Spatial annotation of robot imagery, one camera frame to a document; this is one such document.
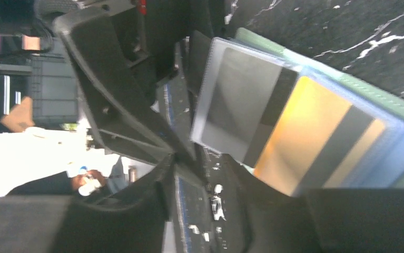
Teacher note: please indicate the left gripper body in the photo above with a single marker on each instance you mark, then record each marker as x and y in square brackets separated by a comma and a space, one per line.
[127, 43]

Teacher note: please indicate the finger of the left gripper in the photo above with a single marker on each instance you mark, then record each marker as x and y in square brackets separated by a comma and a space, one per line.
[117, 109]
[199, 48]

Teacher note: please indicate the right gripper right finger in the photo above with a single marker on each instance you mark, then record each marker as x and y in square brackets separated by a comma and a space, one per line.
[261, 219]

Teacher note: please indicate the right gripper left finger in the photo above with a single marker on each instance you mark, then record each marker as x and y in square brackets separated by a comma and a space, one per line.
[132, 220]

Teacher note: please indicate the green card holder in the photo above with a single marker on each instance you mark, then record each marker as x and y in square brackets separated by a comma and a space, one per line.
[383, 167]

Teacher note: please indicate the person in background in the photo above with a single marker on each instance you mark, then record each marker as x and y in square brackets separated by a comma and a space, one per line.
[56, 184]

